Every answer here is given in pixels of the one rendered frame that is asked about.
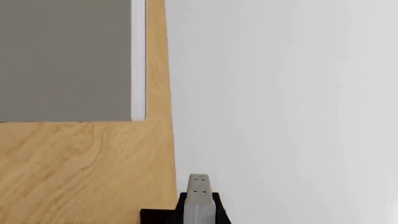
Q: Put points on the grey plate on black stalk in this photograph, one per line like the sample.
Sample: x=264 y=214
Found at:
x=200 y=200

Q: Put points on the white skirting board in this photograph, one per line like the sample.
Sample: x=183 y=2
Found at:
x=138 y=58

